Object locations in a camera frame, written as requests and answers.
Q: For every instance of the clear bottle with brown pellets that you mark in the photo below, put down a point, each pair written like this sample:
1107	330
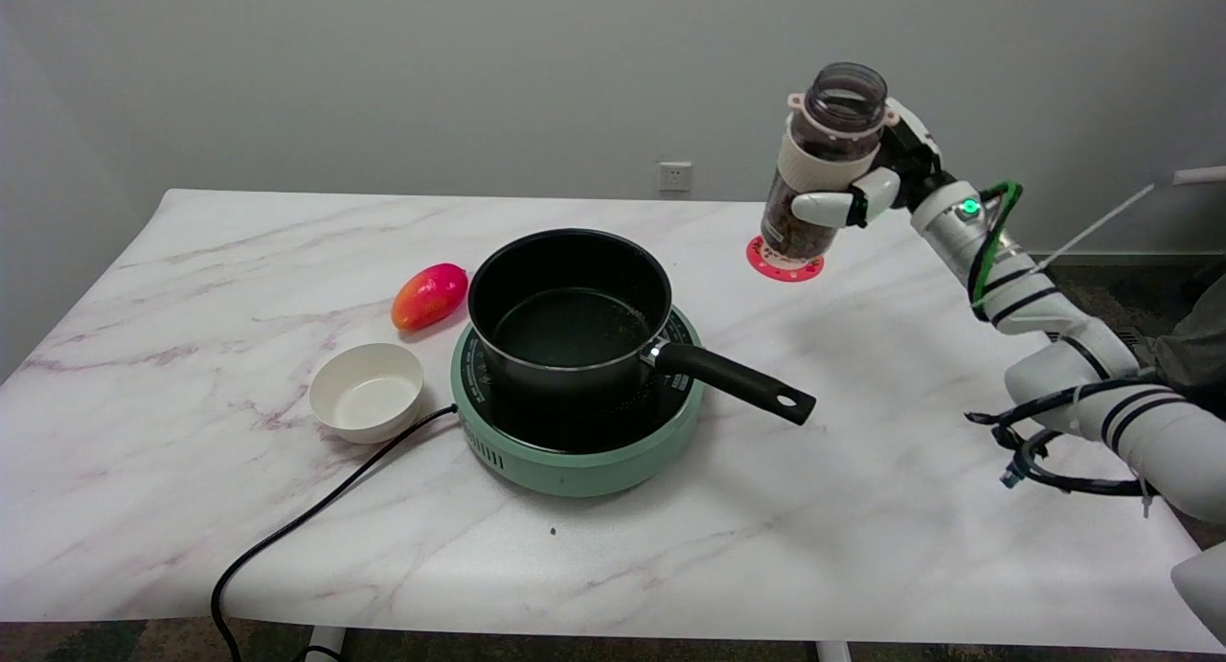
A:
814	164

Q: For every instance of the white table leg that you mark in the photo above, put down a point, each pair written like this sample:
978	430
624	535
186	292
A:
326	643
833	651

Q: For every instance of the white horizontal rod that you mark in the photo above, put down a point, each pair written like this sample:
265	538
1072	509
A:
1202	174

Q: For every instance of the grey trouser leg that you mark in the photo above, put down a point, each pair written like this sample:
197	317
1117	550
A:
1197	341

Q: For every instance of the red coaster with small figurines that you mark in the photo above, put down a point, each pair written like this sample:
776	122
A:
785	269

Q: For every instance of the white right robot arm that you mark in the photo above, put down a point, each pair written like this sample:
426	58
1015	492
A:
1044	298

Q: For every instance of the white wall socket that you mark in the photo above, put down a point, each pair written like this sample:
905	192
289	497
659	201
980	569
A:
675	176

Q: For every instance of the green round induction cooker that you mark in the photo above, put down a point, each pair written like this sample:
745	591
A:
575	461

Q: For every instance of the white ceramic bowl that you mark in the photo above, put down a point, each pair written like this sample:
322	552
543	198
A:
367	394

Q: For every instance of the red orange mango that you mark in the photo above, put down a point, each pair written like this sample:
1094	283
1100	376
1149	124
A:
428	296

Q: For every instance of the white zip tie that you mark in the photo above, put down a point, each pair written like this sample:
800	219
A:
1092	227

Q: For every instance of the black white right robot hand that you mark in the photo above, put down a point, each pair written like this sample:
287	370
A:
905	169

